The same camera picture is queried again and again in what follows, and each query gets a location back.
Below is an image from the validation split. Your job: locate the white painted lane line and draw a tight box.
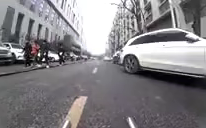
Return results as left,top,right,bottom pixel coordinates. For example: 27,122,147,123
63,67,99,128

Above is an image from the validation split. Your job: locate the grey pavement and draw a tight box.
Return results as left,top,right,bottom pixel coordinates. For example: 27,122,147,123
0,60,75,76

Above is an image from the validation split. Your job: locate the white parked car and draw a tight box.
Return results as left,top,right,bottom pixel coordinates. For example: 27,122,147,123
2,42,27,63

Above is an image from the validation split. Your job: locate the pale pole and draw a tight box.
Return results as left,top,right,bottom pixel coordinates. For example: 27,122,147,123
168,0,177,30

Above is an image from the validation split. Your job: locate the grey asphalt road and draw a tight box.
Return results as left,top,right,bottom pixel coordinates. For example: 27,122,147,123
0,59,206,128

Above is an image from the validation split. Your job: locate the row of parked cars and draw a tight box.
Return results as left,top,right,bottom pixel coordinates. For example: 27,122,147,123
46,49,92,63

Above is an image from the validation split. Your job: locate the bare tree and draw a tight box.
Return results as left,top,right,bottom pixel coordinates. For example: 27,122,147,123
111,0,148,36

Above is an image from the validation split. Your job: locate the group of people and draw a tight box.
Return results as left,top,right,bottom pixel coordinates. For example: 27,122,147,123
22,39,67,69

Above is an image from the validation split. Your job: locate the grey kerb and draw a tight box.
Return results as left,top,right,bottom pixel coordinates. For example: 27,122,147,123
0,59,89,79

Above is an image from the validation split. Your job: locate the large grey building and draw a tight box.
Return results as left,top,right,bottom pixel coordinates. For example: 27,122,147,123
0,0,86,56

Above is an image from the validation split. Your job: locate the robot's own part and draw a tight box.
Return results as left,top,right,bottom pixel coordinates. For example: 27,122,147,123
60,119,71,128
126,116,137,128

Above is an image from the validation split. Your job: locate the row of grey buildings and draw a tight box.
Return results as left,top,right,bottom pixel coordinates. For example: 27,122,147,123
106,0,206,58

